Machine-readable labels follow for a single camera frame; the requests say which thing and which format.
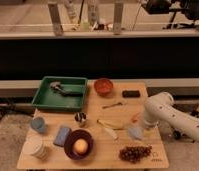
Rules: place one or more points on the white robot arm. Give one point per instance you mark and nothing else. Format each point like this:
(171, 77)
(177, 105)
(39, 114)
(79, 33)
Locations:
(160, 107)

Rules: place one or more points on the green plastic tray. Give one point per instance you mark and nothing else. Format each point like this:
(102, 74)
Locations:
(46, 99)

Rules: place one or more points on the blue sponge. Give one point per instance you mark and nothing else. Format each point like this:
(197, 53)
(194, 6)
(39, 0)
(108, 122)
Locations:
(61, 136)

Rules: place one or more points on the grey tool in tray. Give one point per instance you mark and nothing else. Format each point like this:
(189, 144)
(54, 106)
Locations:
(57, 87)

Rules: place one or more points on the blue cup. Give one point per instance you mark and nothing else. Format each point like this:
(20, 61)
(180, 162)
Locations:
(38, 125)

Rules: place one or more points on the black rectangular block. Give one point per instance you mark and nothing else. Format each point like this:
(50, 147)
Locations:
(130, 93)

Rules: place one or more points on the small metal cup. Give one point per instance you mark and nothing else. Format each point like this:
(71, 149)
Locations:
(80, 118)

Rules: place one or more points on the red bowl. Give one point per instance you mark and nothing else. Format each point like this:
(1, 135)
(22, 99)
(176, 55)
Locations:
(103, 86)

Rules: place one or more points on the wooden spoon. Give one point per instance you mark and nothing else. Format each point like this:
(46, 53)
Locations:
(112, 105)

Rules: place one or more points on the bunch of dark grapes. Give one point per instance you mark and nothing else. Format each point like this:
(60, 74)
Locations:
(134, 154)

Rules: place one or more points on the light blue towel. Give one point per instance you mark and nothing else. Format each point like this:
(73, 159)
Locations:
(135, 133)

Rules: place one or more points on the black camera on stand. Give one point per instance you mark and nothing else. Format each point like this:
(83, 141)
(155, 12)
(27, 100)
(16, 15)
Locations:
(189, 8)

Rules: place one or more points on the dark brown bowl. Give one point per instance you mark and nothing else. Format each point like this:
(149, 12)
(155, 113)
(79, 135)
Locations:
(72, 138)

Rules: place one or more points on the white stacked cups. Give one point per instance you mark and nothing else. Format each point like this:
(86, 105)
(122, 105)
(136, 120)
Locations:
(34, 146)

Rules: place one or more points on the orange carrot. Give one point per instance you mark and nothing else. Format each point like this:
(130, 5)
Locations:
(135, 117)

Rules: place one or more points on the orange ball in bowl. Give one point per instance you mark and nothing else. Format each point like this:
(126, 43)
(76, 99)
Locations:
(80, 146)

